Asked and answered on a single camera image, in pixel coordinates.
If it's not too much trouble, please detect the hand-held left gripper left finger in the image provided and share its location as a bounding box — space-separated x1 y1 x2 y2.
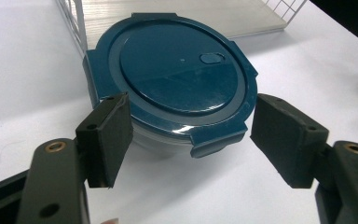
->
16 91 134 224

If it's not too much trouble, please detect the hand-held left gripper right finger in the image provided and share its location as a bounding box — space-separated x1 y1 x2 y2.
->
250 92 358 224

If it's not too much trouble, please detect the round container with blue lid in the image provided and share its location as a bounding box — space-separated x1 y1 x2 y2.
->
82 12 259 159

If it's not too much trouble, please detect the white wire rack with wooden shelf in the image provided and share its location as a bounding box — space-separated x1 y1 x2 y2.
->
55 0 309 59

